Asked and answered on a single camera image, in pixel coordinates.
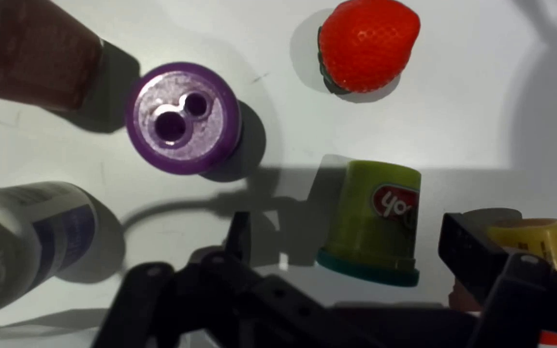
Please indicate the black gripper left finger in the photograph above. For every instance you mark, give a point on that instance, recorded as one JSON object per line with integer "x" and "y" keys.
{"x": 227, "y": 303}

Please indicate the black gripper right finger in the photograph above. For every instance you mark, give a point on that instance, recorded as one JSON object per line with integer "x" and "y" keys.
{"x": 523, "y": 303}

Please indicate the large yellow tub orange lid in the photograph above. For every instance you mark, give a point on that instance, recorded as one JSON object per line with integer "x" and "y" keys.
{"x": 550, "y": 243}

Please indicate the green tub teal lid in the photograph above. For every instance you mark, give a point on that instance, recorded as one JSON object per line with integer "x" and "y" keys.
{"x": 372, "y": 220}

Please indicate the purple shaker container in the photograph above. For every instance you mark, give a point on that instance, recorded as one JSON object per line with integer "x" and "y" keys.
{"x": 182, "y": 119}

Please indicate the small white-lid jar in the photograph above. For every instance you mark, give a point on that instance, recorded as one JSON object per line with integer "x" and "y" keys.
{"x": 14, "y": 245}

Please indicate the red toy strawberry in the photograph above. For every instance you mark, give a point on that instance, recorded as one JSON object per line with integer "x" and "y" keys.
{"x": 368, "y": 46}

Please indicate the orange-lid spice jar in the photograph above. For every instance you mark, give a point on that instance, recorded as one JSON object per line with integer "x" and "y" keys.
{"x": 27, "y": 52}

